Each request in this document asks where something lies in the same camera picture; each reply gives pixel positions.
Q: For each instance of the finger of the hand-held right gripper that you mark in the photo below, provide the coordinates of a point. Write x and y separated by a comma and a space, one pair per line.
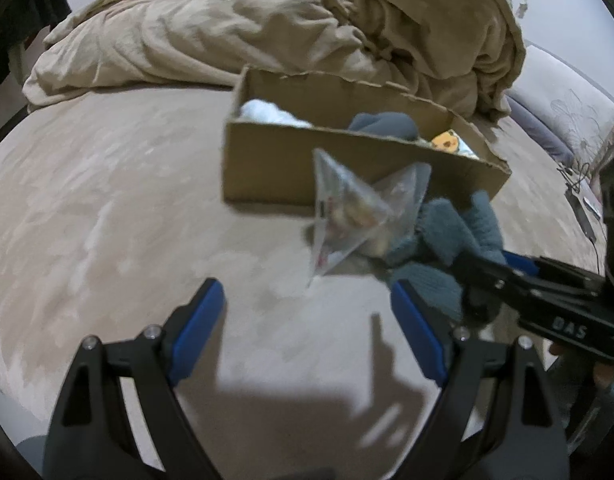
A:
492, 280
522, 264

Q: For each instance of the grey cloth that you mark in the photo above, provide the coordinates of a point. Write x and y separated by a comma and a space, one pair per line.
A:
384, 124

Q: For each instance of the grey-blue knit glove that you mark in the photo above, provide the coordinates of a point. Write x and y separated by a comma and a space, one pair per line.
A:
439, 240

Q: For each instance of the beige crumpled blanket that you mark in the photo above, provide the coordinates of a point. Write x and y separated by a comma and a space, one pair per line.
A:
267, 30

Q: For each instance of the light purple embroidered pillow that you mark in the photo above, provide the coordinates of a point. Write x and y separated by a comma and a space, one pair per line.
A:
569, 105

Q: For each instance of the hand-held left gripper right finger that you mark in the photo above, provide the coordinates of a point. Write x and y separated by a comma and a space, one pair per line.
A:
418, 330

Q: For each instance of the white cloth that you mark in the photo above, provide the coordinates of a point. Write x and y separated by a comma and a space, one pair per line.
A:
269, 112

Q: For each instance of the beige bed sheet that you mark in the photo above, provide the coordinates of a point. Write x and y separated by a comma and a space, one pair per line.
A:
112, 220

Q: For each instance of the yellow printed packet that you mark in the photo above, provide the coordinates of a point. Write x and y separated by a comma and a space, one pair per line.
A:
449, 141

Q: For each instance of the person's right hand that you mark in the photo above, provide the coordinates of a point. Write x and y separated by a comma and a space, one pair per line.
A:
607, 372

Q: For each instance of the brown cardboard box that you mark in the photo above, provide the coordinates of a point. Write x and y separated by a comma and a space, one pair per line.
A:
267, 165

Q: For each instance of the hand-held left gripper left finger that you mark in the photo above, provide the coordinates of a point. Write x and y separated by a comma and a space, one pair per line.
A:
199, 327

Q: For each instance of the dark hanging clothes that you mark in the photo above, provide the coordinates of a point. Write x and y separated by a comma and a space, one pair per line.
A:
22, 15

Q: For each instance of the clear plastic snack bag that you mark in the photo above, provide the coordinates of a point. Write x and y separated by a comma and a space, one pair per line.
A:
352, 210

